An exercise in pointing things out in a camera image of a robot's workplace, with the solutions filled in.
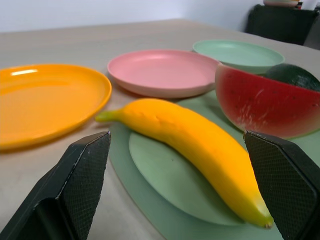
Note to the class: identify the dark green avocado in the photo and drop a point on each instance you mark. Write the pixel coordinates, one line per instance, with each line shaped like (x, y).
(292, 76)

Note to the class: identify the yellow banana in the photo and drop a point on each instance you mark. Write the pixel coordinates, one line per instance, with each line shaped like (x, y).
(200, 152)

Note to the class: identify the pink plate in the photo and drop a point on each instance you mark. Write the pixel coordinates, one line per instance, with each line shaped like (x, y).
(160, 71)

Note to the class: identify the orange plate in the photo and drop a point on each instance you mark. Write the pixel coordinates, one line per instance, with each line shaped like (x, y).
(47, 102)

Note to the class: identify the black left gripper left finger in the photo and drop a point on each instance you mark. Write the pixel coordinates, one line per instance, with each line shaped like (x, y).
(72, 185)

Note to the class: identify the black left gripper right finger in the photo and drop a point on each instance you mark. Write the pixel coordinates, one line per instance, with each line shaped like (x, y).
(285, 185)

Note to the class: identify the large green serving plate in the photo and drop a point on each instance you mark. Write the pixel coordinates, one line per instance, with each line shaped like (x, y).
(165, 185)

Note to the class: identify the black cloth-covered stand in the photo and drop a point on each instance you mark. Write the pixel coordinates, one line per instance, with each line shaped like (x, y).
(280, 23)

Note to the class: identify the red watermelon slice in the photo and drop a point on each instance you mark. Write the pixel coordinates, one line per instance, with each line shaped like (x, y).
(265, 102)

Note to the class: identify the light green plate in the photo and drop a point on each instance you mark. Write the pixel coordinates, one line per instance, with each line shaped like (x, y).
(237, 55)

